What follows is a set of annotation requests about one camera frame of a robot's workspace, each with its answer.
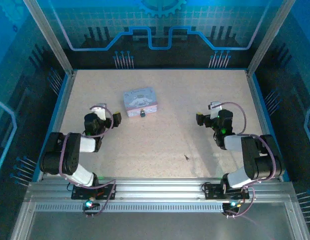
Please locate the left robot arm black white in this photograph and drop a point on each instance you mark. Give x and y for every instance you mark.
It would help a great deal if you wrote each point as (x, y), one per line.
(70, 155)

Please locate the small lit controller board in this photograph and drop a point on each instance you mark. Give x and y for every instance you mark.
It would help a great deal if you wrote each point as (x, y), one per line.
(89, 204)
(232, 205)

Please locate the small dark padlock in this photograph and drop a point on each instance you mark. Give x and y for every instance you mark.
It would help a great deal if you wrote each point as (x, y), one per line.
(143, 114)

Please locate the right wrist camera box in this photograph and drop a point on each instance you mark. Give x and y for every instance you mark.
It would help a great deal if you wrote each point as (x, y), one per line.
(217, 106)

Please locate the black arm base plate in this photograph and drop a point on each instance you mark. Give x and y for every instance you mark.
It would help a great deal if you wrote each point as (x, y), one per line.
(81, 193)
(212, 192)

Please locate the aluminium outer frame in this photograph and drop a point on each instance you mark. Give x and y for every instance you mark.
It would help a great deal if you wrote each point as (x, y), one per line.
(23, 220)

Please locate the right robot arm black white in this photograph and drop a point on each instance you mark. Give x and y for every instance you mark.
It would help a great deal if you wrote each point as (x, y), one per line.
(250, 160)

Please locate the blue table edge strip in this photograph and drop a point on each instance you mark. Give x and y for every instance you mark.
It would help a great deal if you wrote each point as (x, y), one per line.
(54, 120)
(267, 120)

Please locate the aluminium table side rail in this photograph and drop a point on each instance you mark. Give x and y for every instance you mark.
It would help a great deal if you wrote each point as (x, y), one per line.
(58, 125)
(255, 100)

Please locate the pastel cartoon tin box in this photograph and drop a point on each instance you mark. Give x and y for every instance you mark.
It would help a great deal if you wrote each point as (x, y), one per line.
(140, 100)

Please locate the aluminium mounting rail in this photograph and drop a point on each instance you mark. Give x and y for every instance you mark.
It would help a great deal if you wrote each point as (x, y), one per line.
(157, 187)

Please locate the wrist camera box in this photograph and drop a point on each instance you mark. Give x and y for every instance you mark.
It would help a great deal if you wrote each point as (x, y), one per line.
(217, 106)
(101, 111)

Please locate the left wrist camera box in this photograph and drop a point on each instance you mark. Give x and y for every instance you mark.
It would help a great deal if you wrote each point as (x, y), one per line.
(101, 111)

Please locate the aluminium frame post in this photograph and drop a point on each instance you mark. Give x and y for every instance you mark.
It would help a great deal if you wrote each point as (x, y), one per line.
(270, 37)
(49, 37)

